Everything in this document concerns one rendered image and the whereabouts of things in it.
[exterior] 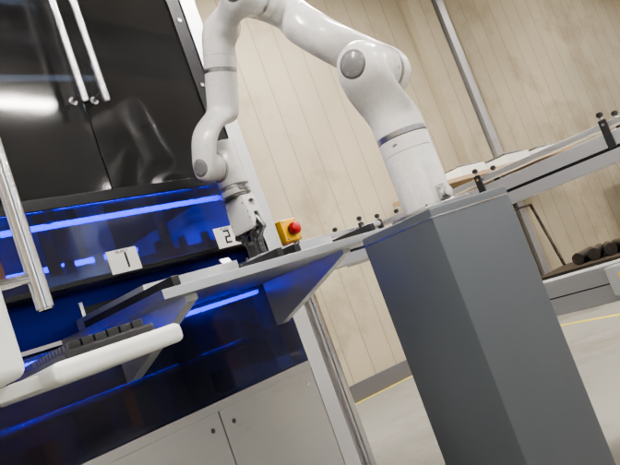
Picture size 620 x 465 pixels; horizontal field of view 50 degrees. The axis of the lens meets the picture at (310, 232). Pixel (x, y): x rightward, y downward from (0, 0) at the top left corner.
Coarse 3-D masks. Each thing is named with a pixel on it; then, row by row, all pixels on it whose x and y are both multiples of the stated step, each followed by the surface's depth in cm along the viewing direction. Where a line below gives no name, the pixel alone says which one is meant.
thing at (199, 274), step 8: (224, 264) 153; (232, 264) 155; (192, 272) 146; (200, 272) 148; (208, 272) 149; (216, 272) 151; (160, 280) 140; (184, 280) 144; (192, 280) 146; (144, 288) 137; (128, 296) 142; (112, 304) 147; (96, 312) 153; (80, 320) 159; (80, 328) 160
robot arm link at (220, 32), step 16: (224, 0) 164; (240, 0) 161; (256, 0) 163; (224, 16) 168; (240, 16) 165; (256, 16) 168; (208, 32) 176; (224, 32) 174; (208, 48) 176; (224, 48) 176; (208, 64) 177; (224, 64) 176
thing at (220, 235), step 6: (222, 228) 190; (228, 228) 191; (216, 234) 187; (222, 234) 189; (228, 234) 190; (222, 240) 188; (228, 240) 190; (234, 240) 191; (222, 246) 187; (228, 246) 189
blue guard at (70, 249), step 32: (192, 192) 187; (0, 224) 148; (32, 224) 153; (64, 224) 158; (96, 224) 164; (128, 224) 170; (160, 224) 176; (192, 224) 183; (224, 224) 191; (0, 256) 146; (64, 256) 155; (96, 256) 161; (160, 256) 173
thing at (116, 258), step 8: (128, 248) 167; (112, 256) 163; (120, 256) 165; (128, 256) 166; (136, 256) 168; (112, 264) 163; (120, 264) 164; (136, 264) 167; (112, 272) 162; (120, 272) 164
